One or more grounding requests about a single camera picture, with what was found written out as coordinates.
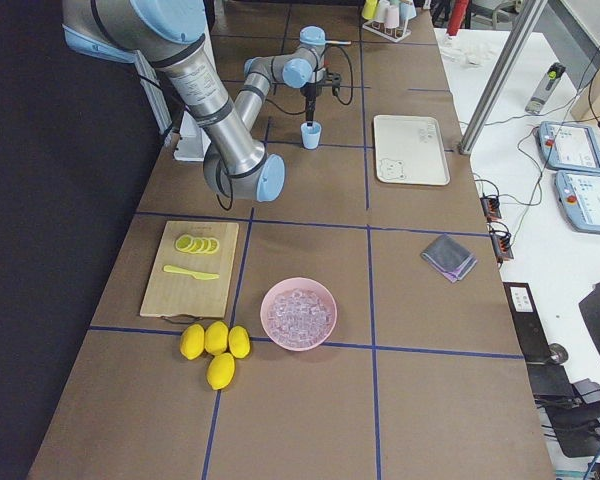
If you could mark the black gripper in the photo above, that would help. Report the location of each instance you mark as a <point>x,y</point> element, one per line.
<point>310,92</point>

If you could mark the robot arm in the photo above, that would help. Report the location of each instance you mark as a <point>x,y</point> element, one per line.
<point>171,36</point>

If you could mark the light blue cup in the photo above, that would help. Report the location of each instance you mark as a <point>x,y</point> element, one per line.
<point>311,134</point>

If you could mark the metal cup rack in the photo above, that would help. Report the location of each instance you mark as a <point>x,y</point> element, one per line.
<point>394,32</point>

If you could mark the yellow-green cup on rack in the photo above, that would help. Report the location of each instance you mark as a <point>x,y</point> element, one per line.
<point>369,9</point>

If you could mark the pink cup on rack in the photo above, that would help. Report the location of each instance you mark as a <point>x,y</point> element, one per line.
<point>392,16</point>

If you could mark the white cup on rack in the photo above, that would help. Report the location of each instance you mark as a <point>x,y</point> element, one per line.
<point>381,10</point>

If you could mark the blue cup on rack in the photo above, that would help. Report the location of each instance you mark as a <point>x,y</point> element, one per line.
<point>407,10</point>

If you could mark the clear ice cubes pile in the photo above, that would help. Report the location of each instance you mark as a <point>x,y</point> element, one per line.
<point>298,319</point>

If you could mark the cream bear tray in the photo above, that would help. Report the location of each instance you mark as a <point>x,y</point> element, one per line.
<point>409,150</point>

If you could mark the crumpled white plastic bags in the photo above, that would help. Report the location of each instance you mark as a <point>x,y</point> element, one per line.
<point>465,52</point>

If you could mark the lemon slices row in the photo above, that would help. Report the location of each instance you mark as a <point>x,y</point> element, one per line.
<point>187,243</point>

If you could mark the black power strip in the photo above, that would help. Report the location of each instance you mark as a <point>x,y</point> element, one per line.
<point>491,207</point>
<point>501,244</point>

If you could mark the yellow plastic knife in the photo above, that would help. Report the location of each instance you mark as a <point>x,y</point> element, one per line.
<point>198,275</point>

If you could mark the grey folded cloth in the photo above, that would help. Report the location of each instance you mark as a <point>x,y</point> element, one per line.
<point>449,258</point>

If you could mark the wooden cutting board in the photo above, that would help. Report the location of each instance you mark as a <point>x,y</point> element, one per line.
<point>173,294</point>

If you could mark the pink bowl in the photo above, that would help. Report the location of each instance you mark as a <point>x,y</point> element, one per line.
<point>298,283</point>

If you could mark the yellow lemon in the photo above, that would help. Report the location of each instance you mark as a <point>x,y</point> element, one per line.
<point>239,342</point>
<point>216,338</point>
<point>221,371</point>
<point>192,342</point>

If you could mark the teach pendant far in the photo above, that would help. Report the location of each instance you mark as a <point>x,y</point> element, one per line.
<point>569,146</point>

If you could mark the teach pendant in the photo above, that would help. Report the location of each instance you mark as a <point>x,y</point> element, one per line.
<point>579,196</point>
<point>569,146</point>

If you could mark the teach pendant near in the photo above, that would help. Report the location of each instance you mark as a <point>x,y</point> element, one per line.
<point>579,196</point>

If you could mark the black box white label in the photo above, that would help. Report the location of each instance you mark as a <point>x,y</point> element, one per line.
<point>529,330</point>

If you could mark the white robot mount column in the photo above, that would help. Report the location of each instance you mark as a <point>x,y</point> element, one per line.
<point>193,142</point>

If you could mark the aluminium frame post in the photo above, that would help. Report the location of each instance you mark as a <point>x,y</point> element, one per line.
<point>516,40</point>

